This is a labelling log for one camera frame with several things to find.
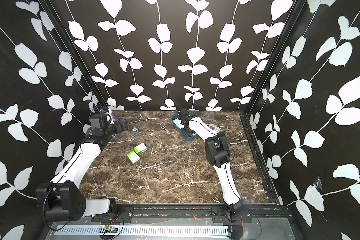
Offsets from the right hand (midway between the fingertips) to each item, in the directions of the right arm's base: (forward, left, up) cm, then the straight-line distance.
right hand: (188, 129), depth 103 cm
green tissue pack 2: (-20, +35, -3) cm, 41 cm away
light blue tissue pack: (+7, +8, 0) cm, 10 cm away
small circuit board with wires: (-58, +38, -5) cm, 69 cm away
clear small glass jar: (-1, +38, 0) cm, 38 cm away
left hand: (-8, +39, +19) cm, 45 cm away
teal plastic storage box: (-6, 0, -3) cm, 6 cm away
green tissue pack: (-14, +31, -2) cm, 35 cm away
